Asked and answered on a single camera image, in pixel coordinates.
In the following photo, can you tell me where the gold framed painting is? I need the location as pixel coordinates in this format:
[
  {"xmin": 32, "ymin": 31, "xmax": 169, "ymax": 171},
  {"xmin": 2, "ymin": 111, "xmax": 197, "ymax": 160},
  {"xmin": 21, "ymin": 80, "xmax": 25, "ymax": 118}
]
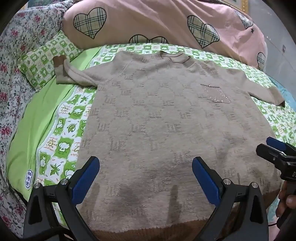
[{"xmin": 228, "ymin": 0, "xmax": 249, "ymax": 11}]

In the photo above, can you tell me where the green checked bedsheet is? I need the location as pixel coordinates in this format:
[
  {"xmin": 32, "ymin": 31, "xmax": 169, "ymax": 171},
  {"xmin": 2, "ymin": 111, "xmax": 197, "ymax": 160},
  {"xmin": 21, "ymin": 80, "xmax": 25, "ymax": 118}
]
[{"xmin": 6, "ymin": 43, "xmax": 296, "ymax": 209}]

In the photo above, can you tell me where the pink heart-print quilt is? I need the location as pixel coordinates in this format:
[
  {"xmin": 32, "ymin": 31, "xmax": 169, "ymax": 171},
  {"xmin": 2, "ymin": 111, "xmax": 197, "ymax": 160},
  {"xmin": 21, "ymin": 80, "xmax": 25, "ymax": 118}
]
[{"xmin": 62, "ymin": 0, "xmax": 269, "ymax": 71}]

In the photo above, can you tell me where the beige knit sweater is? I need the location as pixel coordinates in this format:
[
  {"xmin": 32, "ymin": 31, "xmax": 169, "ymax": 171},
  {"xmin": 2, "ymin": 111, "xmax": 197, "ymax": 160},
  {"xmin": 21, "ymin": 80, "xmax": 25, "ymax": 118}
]
[{"xmin": 54, "ymin": 50, "xmax": 286, "ymax": 241}]

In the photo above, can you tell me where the person's right hand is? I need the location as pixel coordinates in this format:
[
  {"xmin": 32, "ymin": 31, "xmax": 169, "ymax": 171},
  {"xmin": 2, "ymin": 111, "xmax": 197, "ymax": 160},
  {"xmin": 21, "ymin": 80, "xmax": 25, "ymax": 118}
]
[{"xmin": 278, "ymin": 185, "xmax": 296, "ymax": 218}]

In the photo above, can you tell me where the floral blanket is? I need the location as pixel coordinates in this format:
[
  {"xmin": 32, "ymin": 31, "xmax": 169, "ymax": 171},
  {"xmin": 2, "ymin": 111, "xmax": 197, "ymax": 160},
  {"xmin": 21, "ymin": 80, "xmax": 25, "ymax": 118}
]
[{"xmin": 0, "ymin": 9, "xmax": 67, "ymax": 241}]

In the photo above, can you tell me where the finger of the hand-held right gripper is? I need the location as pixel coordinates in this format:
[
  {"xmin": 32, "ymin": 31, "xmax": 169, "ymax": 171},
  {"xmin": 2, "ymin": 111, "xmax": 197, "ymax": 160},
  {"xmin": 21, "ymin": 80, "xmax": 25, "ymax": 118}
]
[
  {"xmin": 256, "ymin": 144, "xmax": 289, "ymax": 168},
  {"xmin": 266, "ymin": 137, "xmax": 296, "ymax": 155}
]

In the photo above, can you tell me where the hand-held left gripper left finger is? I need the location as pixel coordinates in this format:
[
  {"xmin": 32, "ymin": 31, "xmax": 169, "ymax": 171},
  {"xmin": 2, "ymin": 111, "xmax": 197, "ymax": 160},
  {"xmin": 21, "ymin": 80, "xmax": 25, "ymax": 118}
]
[{"xmin": 23, "ymin": 156, "xmax": 100, "ymax": 241}]

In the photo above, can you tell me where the small green checked pillow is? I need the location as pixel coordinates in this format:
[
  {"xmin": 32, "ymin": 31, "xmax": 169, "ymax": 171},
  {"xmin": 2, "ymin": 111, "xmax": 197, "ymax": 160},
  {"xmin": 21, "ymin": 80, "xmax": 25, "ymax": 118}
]
[{"xmin": 18, "ymin": 31, "xmax": 82, "ymax": 90}]

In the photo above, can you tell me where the white sewn label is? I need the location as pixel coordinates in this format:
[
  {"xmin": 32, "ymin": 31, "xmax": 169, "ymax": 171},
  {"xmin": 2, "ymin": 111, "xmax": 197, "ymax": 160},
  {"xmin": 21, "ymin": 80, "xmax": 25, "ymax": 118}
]
[{"xmin": 25, "ymin": 170, "xmax": 35, "ymax": 190}]

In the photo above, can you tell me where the light blue cloth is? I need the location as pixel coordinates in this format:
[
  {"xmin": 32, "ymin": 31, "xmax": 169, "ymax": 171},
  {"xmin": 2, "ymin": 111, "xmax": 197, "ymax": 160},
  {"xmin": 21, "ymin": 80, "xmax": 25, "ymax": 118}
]
[{"xmin": 270, "ymin": 77, "xmax": 296, "ymax": 109}]

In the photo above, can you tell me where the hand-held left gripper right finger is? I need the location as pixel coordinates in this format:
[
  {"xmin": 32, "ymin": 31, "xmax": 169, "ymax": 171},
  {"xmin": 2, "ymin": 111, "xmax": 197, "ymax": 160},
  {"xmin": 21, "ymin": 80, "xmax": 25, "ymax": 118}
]
[{"xmin": 193, "ymin": 157, "xmax": 270, "ymax": 241}]

